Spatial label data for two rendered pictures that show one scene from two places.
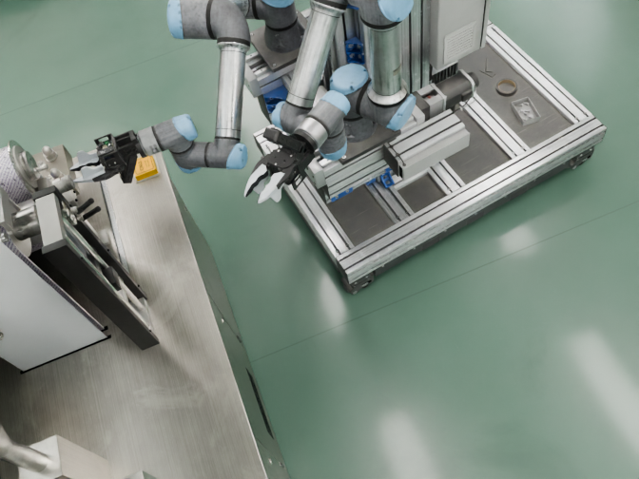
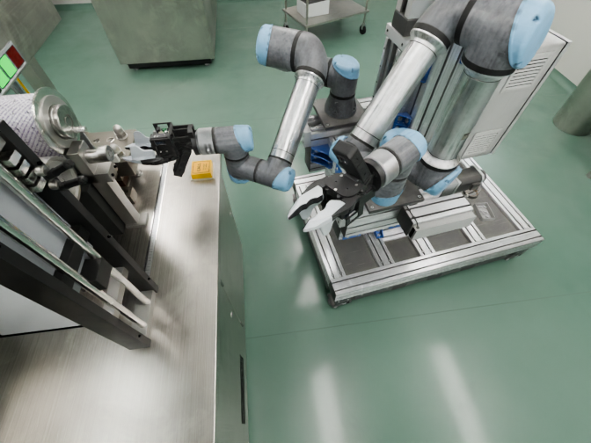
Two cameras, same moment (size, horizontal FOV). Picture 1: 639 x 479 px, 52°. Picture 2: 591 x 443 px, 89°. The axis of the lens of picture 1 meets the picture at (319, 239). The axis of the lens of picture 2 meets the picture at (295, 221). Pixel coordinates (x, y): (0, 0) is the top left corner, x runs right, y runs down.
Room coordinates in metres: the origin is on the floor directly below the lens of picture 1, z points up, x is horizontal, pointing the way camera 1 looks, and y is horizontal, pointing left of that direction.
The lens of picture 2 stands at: (0.59, 0.13, 1.68)
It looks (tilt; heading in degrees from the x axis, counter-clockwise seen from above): 55 degrees down; 1
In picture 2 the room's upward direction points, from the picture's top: straight up
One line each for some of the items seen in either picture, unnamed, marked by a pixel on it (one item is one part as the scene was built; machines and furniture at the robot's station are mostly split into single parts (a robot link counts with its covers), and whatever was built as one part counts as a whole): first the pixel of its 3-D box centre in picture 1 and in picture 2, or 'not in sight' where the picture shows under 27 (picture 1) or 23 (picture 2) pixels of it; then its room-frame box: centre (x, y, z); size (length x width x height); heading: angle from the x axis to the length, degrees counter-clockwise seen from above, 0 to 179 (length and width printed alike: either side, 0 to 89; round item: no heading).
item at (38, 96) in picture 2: (24, 167); (58, 122); (1.16, 0.68, 1.25); 0.15 x 0.01 x 0.15; 9
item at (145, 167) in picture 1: (145, 166); (201, 169); (1.35, 0.47, 0.91); 0.07 x 0.07 x 0.02; 9
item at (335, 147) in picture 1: (326, 136); (383, 179); (1.12, -0.09, 1.12); 0.11 x 0.08 x 0.11; 42
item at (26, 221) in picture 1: (28, 222); not in sight; (0.92, 0.62, 1.33); 0.06 x 0.06 x 0.06; 9
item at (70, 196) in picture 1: (76, 213); (115, 189); (1.13, 0.63, 1.05); 0.06 x 0.05 x 0.31; 99
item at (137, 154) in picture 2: (87, 173); (136, 153); (1.21, 0.57, 1.11); 0.09 x 0.03 x 0.06; 108
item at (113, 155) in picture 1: (120, 151); (176, 141); (1.25, 0.47, 1.12); 0.12 x 0.08 x 0.09; 99
